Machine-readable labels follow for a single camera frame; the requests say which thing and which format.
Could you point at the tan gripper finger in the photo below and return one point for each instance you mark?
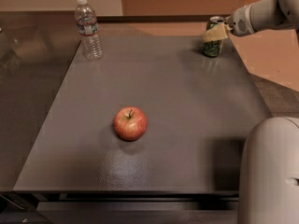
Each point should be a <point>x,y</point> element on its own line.
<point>218,32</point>

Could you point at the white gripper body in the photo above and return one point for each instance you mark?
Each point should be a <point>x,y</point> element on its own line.
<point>238,22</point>

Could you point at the green soda can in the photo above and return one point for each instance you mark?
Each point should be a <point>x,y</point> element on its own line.
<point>213,49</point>

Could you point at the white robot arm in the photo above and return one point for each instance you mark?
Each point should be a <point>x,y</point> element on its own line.
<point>269,171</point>

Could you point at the clear plastic water bottle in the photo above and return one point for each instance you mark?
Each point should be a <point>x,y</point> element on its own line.
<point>88,29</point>

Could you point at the red apple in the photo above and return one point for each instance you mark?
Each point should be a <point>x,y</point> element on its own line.
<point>130,123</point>

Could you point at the dark table drawer front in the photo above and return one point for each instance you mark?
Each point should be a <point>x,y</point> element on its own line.
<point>131,213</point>

